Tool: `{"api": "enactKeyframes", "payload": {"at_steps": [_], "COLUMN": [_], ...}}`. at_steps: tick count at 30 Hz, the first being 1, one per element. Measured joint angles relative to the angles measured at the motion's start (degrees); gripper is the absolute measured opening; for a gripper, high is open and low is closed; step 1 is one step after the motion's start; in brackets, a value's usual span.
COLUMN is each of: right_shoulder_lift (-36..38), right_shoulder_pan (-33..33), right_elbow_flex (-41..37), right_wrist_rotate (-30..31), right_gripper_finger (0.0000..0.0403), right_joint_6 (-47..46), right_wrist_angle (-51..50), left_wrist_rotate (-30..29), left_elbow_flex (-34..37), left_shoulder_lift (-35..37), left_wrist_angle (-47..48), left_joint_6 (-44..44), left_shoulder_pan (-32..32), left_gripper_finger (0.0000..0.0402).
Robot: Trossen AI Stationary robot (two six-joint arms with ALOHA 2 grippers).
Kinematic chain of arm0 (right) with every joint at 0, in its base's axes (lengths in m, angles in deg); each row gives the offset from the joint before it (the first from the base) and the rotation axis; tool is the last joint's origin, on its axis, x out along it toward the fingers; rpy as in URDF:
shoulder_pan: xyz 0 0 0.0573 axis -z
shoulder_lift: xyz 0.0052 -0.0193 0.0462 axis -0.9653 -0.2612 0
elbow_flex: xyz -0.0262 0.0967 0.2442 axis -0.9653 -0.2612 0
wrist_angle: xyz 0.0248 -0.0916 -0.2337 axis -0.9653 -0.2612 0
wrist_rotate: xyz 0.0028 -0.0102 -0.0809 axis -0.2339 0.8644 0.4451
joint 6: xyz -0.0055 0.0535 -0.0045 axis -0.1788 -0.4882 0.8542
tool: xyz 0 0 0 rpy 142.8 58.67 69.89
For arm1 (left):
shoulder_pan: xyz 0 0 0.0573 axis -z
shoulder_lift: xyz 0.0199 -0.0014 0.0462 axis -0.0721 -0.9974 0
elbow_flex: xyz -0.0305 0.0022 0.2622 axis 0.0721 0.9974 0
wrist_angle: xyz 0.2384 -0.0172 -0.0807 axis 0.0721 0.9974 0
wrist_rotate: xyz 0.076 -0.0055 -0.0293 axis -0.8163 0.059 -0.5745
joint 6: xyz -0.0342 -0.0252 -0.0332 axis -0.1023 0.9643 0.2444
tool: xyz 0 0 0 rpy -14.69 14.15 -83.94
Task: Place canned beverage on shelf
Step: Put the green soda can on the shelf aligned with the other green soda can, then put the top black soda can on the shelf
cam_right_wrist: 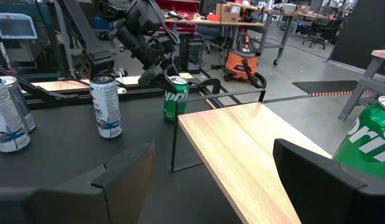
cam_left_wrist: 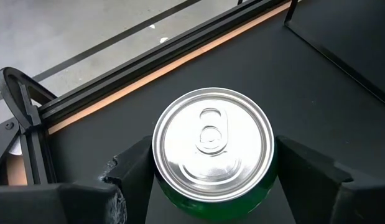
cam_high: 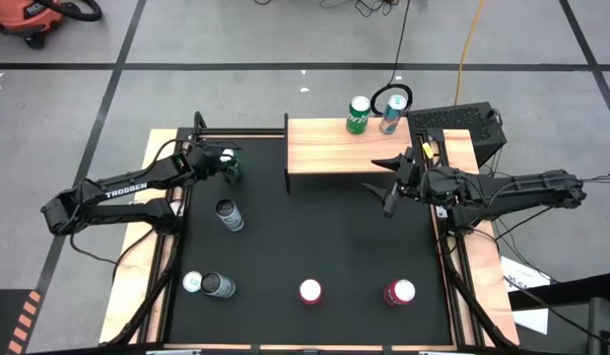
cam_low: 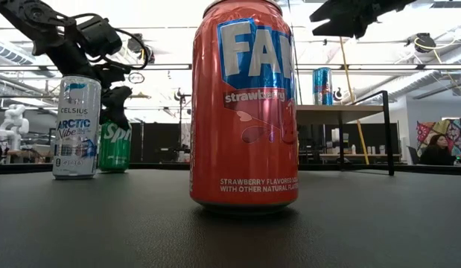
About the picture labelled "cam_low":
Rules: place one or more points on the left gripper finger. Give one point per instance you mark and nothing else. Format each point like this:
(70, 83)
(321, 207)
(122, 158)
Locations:
(116, 104)

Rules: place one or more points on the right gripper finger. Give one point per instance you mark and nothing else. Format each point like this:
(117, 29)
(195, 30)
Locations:
(338, 13)
(342, 30)

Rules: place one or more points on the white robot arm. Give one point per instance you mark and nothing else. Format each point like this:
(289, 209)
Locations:
(14, 119)

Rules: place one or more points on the colourful patterned wall hanging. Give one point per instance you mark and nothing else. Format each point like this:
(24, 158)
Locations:
(453, 134)

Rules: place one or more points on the green Sprite can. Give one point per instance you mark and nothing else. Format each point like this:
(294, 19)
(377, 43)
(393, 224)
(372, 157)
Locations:
(116, 149)

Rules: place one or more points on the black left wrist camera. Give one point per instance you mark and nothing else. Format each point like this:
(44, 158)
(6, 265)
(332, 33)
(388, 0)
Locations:
(100, 35)

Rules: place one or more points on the red Fanta strawberry can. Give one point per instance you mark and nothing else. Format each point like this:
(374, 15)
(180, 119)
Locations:
(245, 130)

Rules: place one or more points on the white Celsius can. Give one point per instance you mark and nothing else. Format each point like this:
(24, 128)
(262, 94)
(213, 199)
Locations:
(77, 126)

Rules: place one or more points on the blue silver Red Bull can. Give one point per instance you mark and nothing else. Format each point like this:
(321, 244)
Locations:
(322, 86)

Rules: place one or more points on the person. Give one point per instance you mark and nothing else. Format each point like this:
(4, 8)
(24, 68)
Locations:
(436, 152)

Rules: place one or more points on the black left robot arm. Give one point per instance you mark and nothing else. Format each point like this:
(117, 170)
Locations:
(36, 18)

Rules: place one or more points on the wooden shelf with black frame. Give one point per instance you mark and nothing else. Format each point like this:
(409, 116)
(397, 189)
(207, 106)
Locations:
(345, 113)

